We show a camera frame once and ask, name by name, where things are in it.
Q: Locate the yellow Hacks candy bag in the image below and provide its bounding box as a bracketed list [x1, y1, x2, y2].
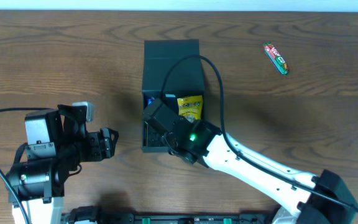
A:
[177, 95, 203, 123]

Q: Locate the blue Oreo cookie pack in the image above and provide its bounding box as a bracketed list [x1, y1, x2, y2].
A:
[147, 97, 155, 105]

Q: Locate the black gift box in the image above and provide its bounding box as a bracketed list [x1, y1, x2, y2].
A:
[140, 39, 206, 154]

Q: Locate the red green snack bar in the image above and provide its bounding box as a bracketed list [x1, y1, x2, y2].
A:
[263, 42, 290, 76]

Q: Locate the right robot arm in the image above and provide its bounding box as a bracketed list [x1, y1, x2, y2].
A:
[145, 116, 358, 223]

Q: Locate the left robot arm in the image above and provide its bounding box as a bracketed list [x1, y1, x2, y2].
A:
[7, 102, 119, 223]

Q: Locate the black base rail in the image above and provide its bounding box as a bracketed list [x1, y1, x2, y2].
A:
[60, 206, 278, 224]

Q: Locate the right black cable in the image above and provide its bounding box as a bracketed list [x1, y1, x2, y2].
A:
[160, 54, 358, 224]

